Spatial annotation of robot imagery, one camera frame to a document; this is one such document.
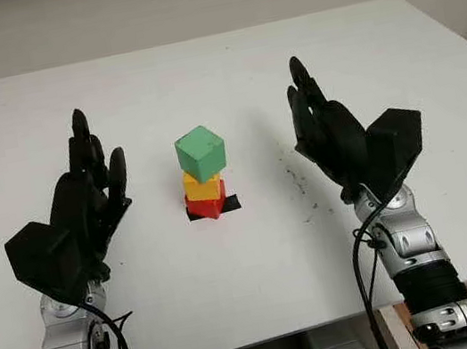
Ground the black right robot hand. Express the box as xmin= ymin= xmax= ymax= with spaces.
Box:
xmin=278 ymin=44 xmax=390 ymax=212

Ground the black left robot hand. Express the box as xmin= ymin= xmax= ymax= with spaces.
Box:
xmin=31 ymin=101 xmax=147 ymax=289

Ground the yellow wooden block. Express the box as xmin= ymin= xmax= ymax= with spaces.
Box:
xmin=181 ymin=166 xmax=225 ymax=205

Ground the red wooden block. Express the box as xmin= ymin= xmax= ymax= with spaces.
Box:
xmin=184 ymin=179 xmax=233 ymax=224

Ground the green wooden block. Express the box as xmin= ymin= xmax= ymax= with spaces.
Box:
xmin=172 ymin=122 xmax=232 ymax=188

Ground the black tape strip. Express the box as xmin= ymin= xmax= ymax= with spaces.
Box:
xmin=184 ymin=193 xmax=244 ymax=224

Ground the white table leg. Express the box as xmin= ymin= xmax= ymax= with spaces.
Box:
xmin=373 ymin=303 xmax=410 ymax=349

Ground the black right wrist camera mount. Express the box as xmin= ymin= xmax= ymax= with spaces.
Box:
xmin=360 ymin=103 xmax=437 ymax=204

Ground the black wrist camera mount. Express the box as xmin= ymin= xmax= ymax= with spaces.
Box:
xmin=1 ymin=213 xmax=98 ymax=313
xmin=360 ymin=103 xmax=437 ymax=204

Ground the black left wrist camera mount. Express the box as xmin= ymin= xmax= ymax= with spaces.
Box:
xmin=1 ymin=213 xmax=98 ymax=313

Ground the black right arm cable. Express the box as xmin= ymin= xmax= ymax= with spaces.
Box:
xmin=341 ymin=195 xmax=423 ymax=349

